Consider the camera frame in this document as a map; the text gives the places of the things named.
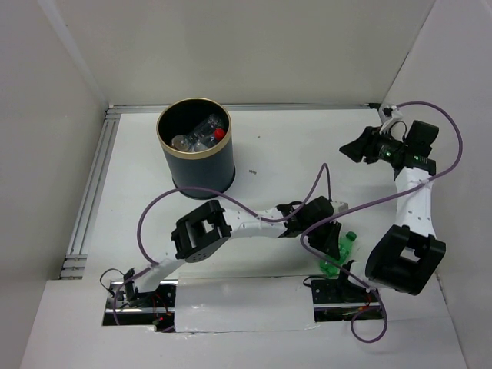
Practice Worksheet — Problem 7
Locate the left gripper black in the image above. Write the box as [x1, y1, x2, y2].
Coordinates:
[302, 217, 341, 258]

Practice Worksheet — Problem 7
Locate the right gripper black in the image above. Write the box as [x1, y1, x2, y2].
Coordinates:
[340, 125, 408, 165]

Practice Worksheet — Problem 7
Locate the green bottle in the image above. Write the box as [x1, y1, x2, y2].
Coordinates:
[317, 231, 358, 278]

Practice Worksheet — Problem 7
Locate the clear bottle red label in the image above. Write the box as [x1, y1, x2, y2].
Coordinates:
[189, 114, 226, 152]

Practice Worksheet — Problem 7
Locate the clear jar silver lid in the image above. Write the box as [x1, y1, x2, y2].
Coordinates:
[171, 135, 194, 152]

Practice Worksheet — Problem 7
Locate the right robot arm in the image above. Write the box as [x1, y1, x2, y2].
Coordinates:
[340, 121, 446, 295]

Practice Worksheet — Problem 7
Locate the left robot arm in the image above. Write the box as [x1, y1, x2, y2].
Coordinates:
[124, 196, 348, 307]

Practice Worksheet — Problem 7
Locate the dark bin with gold rim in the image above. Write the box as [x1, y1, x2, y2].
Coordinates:
[156, 98, 235, 199]

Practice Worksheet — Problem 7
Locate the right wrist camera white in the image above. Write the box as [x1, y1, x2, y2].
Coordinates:
[378, 105, 403, 135]

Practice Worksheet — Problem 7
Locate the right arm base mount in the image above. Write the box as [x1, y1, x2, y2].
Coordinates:
[303, 275, 383, 323]

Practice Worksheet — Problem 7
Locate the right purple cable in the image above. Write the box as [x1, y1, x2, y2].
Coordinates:
[299, 101, 464, 343]

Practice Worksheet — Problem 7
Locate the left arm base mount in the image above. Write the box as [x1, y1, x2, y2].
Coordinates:
[99, 268, 178, 334]

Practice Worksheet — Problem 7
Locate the aluminium frame rail back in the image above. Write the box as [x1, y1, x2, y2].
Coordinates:
[107, 103, 380, 114]

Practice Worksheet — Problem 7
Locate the aluminium frame rail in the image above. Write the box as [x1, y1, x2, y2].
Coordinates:
[107, 103, 380, 114]
[58, 108, 121, 280]

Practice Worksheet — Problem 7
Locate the aluminium frame rail left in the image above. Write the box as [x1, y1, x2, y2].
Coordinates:
[58, 108, 121, 280]

